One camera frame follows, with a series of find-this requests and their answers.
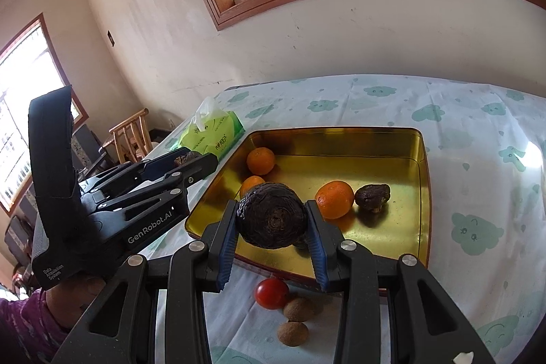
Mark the brown kiwi lower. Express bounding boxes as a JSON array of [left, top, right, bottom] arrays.
[[277, 321, 309, 347]]

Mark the wooden chair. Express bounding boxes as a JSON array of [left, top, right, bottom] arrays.
[[109, 108, 154, 166]]

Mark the dark purple wrinkled passion fruit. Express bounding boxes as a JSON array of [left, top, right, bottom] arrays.
[[354, 184, 391, 213]]

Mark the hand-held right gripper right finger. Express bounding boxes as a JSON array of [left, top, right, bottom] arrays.
[[304, 200, 498, 364]]

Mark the small dark wrinkled fruit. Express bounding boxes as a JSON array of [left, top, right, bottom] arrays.
[[173, 151, 201, 168]]

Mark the person's left forearm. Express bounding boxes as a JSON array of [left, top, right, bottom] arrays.
[[0, 289, 73, 364]]

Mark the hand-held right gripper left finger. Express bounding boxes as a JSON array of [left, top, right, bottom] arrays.
[[51, 200, 240, 364]]

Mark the small orange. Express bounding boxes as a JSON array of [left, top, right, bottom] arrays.
[[246, 147, 276, 176], [239, 175, 267, 198]]

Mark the red cherry tomato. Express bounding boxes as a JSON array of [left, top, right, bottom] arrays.
[[255, 278, 289, 310]]

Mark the large orange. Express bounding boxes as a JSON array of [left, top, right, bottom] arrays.
[[315, 181, 355, 220]]

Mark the bright side window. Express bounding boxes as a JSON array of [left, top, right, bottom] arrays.
[[0, 13, 88, 215]]

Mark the red and gold tin box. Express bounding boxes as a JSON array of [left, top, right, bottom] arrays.
[[184, 126, 432, 296]]

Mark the green tissue pack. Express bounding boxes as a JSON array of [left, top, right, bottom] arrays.
[[175, 96, 246, 162]]

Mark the person's left hand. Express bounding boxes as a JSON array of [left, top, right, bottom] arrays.
[[45, 274, 108, 333]]

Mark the dark brown round passion fruit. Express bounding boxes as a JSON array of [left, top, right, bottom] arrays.
[[236, 182, 308, 249]]

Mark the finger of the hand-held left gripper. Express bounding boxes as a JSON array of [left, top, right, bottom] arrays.
[[96, 153, 219, 213], [79, 156, 192, 196]]

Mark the brown kiwi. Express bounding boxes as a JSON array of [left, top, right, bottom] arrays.
[[277, 321, 309, 347], [283, 296, 312, 323]]

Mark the brown kiwi upper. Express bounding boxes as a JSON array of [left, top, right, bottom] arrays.
[[283, 296, 312, 323]]

